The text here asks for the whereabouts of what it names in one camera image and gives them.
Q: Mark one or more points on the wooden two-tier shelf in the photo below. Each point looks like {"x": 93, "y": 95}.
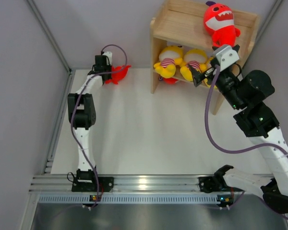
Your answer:
{"x": 180, "y": 22}

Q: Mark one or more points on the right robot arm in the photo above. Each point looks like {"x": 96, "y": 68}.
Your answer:
{"x": 258, "y": 123}

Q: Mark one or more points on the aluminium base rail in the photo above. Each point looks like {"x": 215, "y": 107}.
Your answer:
{"x": 49, "y": 183}

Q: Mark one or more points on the left corner aluminium post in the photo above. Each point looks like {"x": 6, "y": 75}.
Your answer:
{"x": 49, "y": 35}

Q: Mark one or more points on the red shark plush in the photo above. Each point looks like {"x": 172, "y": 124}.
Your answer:
{"x": 218, "y": 21}
{"x": 170, "y": 81}
{"x": 116, "y": 77}

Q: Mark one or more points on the slotted cable duct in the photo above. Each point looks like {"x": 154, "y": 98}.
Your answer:
{"x": 213, "y": 199}

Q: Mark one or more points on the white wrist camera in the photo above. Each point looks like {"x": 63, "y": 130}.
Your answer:
{"x": 109, "y": 56}
{"x": 225, "y": 57}

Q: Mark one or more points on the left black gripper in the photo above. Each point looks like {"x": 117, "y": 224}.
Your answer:
{"x": 109, "y": 76}

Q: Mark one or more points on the right corner aluminium post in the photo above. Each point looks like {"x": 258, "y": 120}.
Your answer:
{"x": 275, "y": 7}

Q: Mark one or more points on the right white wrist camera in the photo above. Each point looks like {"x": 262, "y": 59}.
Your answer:
{"x": 225, "y": 57}

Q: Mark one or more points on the corner aluminium post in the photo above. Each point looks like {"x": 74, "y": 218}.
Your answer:
{"x": 275, "y": 7}
{"x": 49, "y": 35}

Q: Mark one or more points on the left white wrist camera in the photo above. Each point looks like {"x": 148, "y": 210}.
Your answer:
{"x": 109, "y": 56}

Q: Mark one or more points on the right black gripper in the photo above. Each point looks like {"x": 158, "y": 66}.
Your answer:
{"x": 197, "y": 77}

